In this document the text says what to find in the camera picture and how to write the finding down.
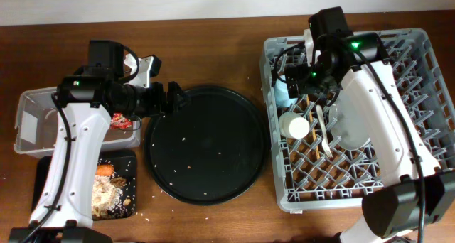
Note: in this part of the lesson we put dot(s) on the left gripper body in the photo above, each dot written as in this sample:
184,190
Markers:
154,102

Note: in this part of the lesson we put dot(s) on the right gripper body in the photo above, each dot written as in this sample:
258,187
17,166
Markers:
311,79

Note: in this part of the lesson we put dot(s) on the blue plastic cup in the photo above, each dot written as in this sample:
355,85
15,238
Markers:
281,95

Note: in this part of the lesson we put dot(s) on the red snack wrapper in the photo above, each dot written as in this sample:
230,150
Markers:
120,122

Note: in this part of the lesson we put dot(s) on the cream plastic cup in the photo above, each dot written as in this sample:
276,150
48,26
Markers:
293,125

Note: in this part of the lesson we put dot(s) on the light grey plate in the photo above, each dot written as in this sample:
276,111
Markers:
347,124

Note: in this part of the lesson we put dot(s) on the white plastic fork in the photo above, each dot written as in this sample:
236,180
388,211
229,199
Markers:
325,145

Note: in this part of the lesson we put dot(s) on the orange carrot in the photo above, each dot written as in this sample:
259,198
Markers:
105,170

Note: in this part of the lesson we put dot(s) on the wooden chopstick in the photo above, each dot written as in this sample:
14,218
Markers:
313,132

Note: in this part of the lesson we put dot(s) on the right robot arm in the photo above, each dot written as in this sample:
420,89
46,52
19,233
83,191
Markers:
416,190

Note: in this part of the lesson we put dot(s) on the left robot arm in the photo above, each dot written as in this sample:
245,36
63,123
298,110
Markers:
114,81

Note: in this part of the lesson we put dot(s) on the grey dishwasher rack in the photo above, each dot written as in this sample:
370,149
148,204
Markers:
303,183

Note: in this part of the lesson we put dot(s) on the round black serving tray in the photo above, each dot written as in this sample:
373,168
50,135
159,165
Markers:
211,151

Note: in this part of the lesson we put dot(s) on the black rectangular tray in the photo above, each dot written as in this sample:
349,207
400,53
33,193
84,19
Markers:
124,155

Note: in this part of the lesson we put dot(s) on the food scraps pile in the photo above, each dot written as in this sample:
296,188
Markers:
114,197

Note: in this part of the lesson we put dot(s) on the clear plastic bin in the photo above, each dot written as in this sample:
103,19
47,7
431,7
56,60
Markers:
37,122

